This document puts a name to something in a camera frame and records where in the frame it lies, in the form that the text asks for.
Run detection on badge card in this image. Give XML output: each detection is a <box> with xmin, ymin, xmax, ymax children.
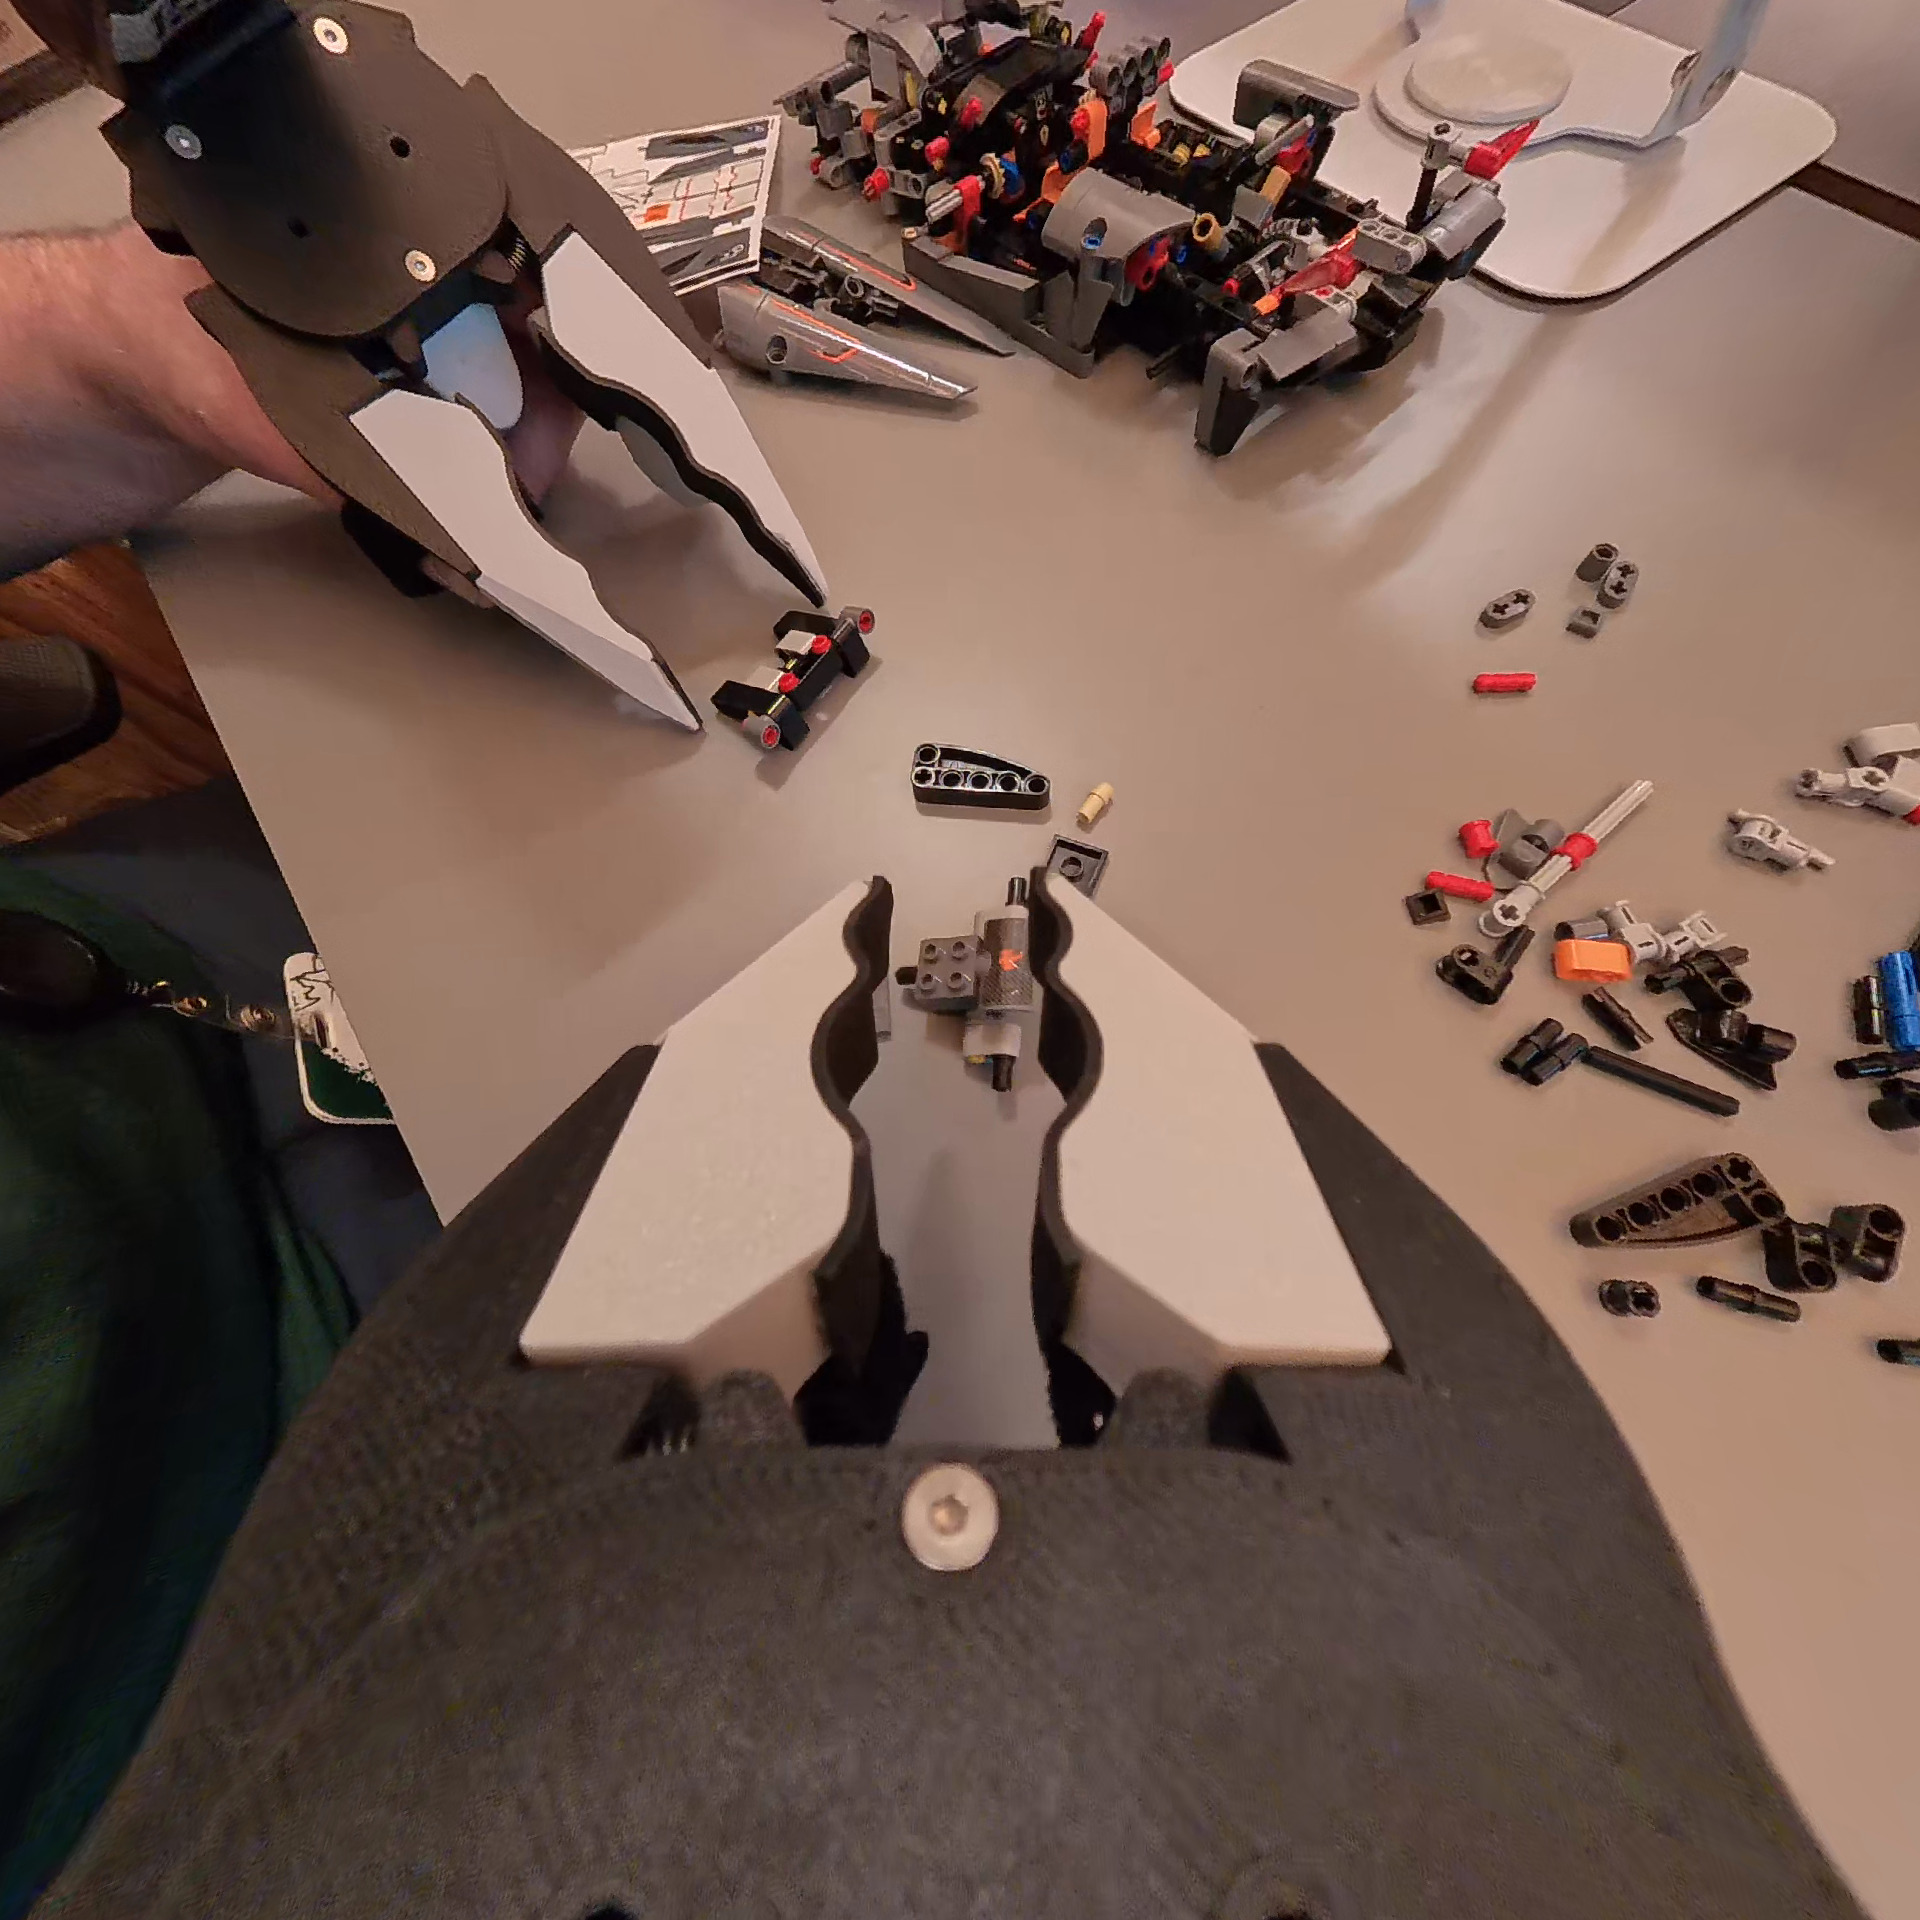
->
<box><xmin>282</xmin><ymin>948</ymin><xmax>395</xmax><ymax>1128</ymax></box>

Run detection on black office chair armrest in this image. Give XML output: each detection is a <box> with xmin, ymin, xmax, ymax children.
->
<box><xmin>0</xmin><ymin>639</ymin><xmax>120</xmax><ymax>799</ymax></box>

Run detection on partly built lego vehicle model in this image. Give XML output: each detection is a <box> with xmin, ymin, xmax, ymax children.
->
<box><xmin>778</xmin><ymin>0</ymin><xmax>1547</xmax><ymax>460</ymax></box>

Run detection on person's green sweater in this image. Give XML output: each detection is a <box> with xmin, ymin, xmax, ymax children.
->
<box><xmin>0</xmin><ymin>861</ymin><xmax>362</xmax><ymax>1906</ymax></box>

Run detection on dark curved lego panel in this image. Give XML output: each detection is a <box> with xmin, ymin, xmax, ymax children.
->
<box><xmin>757</xmin><ymin>217</ymin><xmax>1014</xmax><ymax>362</ymax></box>

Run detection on long light grey lego axle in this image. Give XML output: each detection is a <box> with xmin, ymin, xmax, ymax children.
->
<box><xmin>1476</xmin><ymin>777</ymin><xmax>1660</xmax><ymax>940</ymax></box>

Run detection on person's left hand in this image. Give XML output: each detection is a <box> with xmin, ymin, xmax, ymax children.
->
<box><xmin>0</xmin><ymin>225</ymin><xmax>587</xmax><ymax>605</ymax></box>

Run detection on light grey lego pin connector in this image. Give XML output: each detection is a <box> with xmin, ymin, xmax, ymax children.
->
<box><xmin>1592</xmin><ymin>901</ymin><xmax>1727</xmax><ymax>969</ymax></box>

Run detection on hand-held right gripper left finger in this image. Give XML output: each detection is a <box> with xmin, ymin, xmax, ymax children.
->
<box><xmin>516</xmin><ymin>877</ymin><xmax>923</xmax><ymax>1444</ymax></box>

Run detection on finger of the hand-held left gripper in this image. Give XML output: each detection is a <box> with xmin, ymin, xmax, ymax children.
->
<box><xmin>527</xmin><ymin>225</ymin><xmax>832</xmax><ymax>612</ymax></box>
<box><xmin>346</xmin><ymin>383</ymin><xmax>706</xmax><ymax>736</ymax></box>

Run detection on sticker sheet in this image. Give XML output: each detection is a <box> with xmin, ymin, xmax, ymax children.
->
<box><xmin>570</xmin><ymin>113</ymin><xmax>781</xmax><ymax>295</ymax></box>

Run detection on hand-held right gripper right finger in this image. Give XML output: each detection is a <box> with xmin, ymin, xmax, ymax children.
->
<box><xmin>1030</xmin><ymin>867</ymin><xmax>1396</xmax><ymax>1444</ymax></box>

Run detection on grey lego subassembly orange print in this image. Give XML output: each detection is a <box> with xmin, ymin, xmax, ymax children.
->
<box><xmin>901</xmin><ymin>877</ymin><xmax>1052</xmax><ymax>1088</ymax></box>

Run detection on black lego subassembly red pins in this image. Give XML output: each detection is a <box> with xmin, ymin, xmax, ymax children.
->
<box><xmin>708</xmin><ymin>604</ymin><xmax>885</xmax><ymax>753</ymax></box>

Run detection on white book stand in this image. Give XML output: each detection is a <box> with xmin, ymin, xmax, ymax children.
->
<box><xmin>1168</xmin><ymin>0</ymin><xmax>1840</xmax><ymax>305</ymax></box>

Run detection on light grey lego joint assembly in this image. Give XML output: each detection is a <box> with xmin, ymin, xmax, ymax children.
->
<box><xmin>1794</xmin><ymin>723</ymin><xmax>1920</xmax><ymax>825</ymax></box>

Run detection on light grey lego clip connector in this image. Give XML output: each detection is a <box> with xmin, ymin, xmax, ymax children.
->
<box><xmin>1725</xmin><ymin>809</ymin><xmax>1840</xmax><ymax>876</ymax></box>

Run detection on black badge reel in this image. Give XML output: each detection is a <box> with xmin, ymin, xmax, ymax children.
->
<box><xmin>0</xmin><ymin>913</ymin><xmax>287</xmax><ymax>1044</ymax></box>

